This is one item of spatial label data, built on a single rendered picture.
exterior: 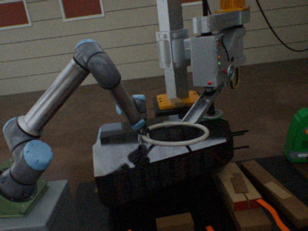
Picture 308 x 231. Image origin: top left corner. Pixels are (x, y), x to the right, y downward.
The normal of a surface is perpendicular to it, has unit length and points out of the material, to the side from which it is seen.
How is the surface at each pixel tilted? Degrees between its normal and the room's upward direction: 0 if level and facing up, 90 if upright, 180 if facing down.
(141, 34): 90
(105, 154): 45
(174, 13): 90
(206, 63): 90
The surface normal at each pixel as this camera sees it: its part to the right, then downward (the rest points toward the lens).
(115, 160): 0.02, -0.44
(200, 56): -0.55, 0.35
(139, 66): 0.02, 0.34
